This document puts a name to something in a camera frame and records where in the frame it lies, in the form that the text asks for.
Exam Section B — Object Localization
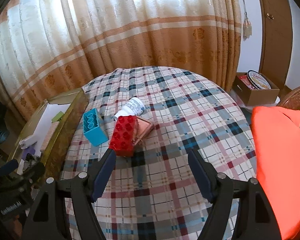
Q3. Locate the cardboard box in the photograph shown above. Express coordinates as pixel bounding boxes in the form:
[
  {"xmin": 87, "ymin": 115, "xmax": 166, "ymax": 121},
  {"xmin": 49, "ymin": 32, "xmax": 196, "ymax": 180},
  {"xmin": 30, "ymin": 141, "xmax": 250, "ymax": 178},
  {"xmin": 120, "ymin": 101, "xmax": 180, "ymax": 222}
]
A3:
[{"xmin": 234, "ymin": 72, "xmax": 280, "ymax": 107}]

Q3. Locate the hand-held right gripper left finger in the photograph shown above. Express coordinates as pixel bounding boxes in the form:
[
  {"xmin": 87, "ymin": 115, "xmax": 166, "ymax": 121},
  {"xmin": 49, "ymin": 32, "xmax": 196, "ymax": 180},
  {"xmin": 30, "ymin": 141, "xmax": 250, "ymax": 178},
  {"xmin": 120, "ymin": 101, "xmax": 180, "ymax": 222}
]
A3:
[{"xmin": 20, "ymin": 149, "xmax": 117, "ymax": 240}]

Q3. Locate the white plastic bag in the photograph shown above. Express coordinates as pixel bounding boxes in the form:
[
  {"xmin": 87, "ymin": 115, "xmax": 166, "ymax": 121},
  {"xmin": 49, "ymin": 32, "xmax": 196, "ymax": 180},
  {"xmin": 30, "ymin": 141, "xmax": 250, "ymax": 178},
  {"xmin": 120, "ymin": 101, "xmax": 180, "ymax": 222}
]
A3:
[{"xmin": 231, "ymin": 90, "xmax": 253, "ymax": 110}]

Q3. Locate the purple card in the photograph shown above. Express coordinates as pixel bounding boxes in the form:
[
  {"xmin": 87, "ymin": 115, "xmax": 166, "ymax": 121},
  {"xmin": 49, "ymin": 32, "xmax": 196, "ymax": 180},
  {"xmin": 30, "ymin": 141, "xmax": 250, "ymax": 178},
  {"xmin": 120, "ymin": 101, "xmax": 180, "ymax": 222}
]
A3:
[{"xmin": 21, "ymin": 149, "xmax": 37, "ymax": 159}]

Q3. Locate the red building block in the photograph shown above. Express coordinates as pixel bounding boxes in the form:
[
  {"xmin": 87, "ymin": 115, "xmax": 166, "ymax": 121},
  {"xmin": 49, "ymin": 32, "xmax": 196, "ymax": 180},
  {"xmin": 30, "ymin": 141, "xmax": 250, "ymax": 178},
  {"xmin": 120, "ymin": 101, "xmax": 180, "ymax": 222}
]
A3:
[{"xmin": 108, "ymin": 114, "xmax": 138, "ymax": 157}]

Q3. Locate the green cube with cartoon print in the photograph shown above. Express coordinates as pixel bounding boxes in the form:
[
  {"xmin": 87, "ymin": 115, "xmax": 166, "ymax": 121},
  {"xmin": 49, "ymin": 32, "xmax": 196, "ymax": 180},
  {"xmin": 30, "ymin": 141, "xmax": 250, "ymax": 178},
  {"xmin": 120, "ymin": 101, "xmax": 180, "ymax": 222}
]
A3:
[{"xmin": 51, "ymin": 111, "xmax": 65, "ymax": 123}]

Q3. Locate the brown wooden door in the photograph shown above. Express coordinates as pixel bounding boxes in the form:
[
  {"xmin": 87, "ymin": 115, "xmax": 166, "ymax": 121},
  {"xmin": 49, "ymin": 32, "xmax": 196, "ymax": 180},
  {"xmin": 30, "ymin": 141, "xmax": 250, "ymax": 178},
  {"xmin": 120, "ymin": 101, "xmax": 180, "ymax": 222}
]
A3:
[{"xmin": 254, "ymin": 0, "xmax": 294, "ymax": 90}]

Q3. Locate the gold metal tin box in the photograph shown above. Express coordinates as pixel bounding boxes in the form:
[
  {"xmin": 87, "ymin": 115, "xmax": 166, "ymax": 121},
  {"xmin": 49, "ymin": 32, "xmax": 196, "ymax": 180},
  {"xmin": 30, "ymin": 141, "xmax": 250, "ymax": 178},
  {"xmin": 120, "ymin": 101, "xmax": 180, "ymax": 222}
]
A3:
[{"xmin": 7, "ymin": 88, "xmax": 89, "ymax": 178}]

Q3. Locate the orange cloth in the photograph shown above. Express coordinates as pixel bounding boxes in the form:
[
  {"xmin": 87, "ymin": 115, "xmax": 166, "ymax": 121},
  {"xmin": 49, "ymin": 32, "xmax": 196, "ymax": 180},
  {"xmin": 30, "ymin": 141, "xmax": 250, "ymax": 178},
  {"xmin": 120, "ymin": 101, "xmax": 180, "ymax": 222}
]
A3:
[{"xmin": 251, "ymin": 106, "xmax": 300, "ymax": 240}]

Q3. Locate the white pill bottle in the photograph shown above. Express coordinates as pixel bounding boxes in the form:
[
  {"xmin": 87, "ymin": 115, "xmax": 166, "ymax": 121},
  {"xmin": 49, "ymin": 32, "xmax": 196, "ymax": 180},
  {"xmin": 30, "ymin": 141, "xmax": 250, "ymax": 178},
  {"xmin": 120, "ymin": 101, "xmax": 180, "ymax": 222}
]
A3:
[{"xmin": 114, "ymin": 97, "xmax": 145, "ymax": 120}]

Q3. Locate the cream and orange curtain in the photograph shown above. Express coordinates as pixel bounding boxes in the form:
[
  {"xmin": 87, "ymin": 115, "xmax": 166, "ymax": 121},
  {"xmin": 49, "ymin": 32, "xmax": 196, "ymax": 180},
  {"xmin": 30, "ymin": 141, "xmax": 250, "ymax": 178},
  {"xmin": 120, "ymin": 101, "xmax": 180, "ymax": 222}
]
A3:
[{"xmin": 0, "ymin": 0, "xmax": 242, "ymax": 115}]

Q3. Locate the copper coloured small box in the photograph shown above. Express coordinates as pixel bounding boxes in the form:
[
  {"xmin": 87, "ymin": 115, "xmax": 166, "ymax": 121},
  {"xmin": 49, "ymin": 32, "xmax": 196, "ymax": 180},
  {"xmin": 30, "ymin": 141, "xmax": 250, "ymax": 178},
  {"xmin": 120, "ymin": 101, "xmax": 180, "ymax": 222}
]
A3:
[{"xmin": 132, "ymin": 116, "xmax": 155, "ymax": 145}]

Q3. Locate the brown wicker chair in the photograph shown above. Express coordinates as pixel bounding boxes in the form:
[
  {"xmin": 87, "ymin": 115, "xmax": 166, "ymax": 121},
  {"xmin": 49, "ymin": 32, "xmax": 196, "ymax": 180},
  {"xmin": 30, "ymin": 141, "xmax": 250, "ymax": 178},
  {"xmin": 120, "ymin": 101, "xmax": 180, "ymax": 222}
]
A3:
[{"xmin": 275, "ymin": 84, "xmax": 300, "ymax": 130}]

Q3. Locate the white paper liner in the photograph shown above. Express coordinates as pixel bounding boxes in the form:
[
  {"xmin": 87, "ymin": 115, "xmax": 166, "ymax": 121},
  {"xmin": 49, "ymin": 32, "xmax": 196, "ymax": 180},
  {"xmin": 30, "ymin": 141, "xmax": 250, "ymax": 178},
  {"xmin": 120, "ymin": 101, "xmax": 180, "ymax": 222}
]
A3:
[{"xmin": 20, "ymin": 99, "xmax": 73, "ymax": 155}]

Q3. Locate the curtain tassel tieback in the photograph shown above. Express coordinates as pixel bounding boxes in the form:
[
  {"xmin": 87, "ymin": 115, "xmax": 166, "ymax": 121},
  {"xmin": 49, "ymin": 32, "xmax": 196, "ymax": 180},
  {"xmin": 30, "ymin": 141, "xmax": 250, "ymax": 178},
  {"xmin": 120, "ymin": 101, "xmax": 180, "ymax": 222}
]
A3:
[{"xmin": 237, "ymin": 0, "xmax": 253, "ymax": 42}]

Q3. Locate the red packet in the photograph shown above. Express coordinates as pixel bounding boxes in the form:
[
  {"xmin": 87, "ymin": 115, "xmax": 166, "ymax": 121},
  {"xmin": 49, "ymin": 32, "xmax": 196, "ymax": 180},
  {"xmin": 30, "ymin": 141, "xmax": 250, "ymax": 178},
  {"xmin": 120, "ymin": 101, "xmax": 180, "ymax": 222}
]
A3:
[{"xmin": 240, "ymin": 74, "xmax": 255, "ymax": 89}]

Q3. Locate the blue building block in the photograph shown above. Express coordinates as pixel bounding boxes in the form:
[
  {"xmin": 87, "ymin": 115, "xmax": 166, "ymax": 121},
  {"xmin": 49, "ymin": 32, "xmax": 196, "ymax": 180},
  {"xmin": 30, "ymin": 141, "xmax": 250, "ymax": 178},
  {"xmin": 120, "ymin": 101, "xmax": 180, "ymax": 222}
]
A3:
[{"xmin": 83, "ymin": 108, "xmax": 108, "ymax": 147}]

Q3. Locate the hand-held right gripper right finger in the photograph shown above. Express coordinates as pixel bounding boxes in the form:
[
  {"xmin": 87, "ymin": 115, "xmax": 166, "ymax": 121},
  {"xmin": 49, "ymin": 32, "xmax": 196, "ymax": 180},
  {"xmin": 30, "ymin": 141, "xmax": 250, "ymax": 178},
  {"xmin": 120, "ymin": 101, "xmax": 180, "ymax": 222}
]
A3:
[{"xmin": 187, "ymin": 149, "xmax": 282, "ymax": 240}]

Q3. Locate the round cookie tin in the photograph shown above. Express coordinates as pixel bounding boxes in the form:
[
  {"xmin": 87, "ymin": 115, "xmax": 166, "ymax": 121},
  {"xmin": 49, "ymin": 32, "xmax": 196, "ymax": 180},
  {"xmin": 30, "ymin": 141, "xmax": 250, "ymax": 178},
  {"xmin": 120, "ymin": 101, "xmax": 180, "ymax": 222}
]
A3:
[{"xmin": 246, "ymin": 70, "xmax": 272, "ymax": 90}]

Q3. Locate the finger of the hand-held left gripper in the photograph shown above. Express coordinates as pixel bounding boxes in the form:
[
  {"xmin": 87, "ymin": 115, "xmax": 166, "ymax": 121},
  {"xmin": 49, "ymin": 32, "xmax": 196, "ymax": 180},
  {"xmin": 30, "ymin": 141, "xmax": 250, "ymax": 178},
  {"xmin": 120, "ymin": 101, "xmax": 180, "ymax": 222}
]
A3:
[
  {"xmin": 17, "ymin": 162, "xmax": 46, "ymax": 183},
  {"xmin": 0, "ymin": 159, "xmax": 18, "ymax": 178}
]

